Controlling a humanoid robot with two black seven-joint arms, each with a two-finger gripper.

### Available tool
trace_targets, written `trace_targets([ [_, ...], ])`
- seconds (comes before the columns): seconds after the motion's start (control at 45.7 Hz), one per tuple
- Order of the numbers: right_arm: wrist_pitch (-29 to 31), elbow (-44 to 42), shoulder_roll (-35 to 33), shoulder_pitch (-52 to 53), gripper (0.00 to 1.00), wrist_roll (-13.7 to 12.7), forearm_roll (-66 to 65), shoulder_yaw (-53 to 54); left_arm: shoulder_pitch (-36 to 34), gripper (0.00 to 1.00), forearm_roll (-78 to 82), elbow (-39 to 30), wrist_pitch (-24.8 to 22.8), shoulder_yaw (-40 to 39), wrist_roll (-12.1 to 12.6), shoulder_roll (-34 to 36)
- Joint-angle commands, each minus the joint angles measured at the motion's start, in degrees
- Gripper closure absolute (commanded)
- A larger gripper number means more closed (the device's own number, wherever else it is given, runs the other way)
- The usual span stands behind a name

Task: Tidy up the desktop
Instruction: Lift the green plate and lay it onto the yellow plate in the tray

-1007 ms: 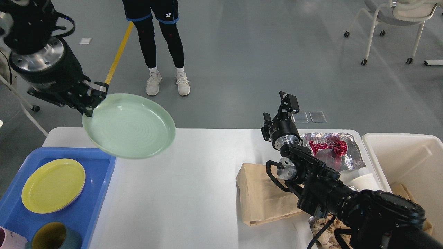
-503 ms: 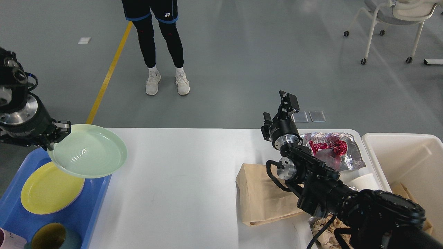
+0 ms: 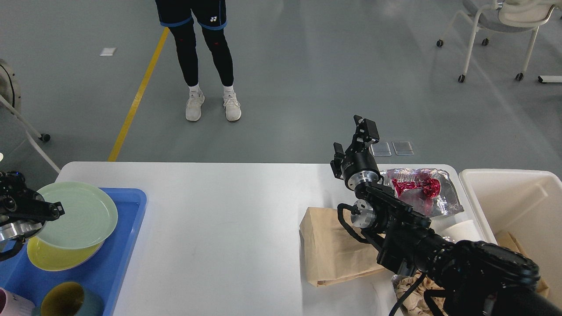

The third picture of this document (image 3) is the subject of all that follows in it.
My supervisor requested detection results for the white rolling chair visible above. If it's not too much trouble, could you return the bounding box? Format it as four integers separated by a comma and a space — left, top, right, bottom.
436, 0, 561, 83

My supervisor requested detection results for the brown paper bag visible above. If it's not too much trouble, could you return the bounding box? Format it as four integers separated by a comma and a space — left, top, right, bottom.
299, 207, 385, 287

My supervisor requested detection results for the pale green plate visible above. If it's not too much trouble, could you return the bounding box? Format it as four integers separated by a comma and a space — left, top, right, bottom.
37, 181, 118, 250

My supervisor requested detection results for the floor outlet plate left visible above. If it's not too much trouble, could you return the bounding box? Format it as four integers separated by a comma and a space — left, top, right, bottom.
371, 141, 392, 157

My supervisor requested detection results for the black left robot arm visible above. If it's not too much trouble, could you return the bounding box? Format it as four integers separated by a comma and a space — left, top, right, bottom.
0, 171, 65, 261

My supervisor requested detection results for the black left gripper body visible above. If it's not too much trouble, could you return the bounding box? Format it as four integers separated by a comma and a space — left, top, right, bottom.
1, 200, 49, 241

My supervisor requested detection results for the blue plastic tray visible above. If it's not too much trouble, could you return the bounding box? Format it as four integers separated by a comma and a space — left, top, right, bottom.
0, 188, 147, 316

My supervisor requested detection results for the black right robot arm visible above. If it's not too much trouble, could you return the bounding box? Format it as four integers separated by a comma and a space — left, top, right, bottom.
330, 115, 561, 316

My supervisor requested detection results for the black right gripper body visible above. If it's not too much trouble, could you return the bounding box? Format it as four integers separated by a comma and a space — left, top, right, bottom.
331, 150, 382, 191

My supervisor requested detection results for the white paper cup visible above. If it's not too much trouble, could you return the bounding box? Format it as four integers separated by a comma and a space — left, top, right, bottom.
440, 220, 484, 242

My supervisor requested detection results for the silver red foil wrapper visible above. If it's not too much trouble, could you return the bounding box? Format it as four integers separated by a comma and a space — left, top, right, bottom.
381, 168, 464, 218

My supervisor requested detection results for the white plastic bin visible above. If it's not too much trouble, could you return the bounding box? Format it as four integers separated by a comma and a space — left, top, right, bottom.
459, 169, 562, 306

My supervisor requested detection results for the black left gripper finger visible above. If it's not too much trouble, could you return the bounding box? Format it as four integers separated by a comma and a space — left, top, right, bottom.
31, 201, 65, 221

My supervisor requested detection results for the teal mug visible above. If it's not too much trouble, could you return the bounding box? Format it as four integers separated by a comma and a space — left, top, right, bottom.
31, 281, 104, 316

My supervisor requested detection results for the pink cup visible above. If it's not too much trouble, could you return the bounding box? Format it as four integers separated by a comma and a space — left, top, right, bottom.
0, 288, 36, 316

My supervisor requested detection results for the floor outlet plate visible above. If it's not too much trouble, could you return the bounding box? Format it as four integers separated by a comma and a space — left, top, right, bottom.
392, 141, 415, 156
371, 141, 392, 157

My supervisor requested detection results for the grey chair at left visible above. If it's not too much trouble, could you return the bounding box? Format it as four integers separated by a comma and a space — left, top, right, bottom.
0, 59, 61, 173

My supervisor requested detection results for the person in black clothes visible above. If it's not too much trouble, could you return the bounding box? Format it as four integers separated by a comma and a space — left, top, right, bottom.
155, 0, 242, 122

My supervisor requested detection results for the floor outlet plate right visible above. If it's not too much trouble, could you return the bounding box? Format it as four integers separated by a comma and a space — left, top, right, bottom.
392, 141, 415, 156

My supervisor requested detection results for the yellow plate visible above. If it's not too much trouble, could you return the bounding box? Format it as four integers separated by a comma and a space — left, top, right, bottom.
27, 237, 104, 272

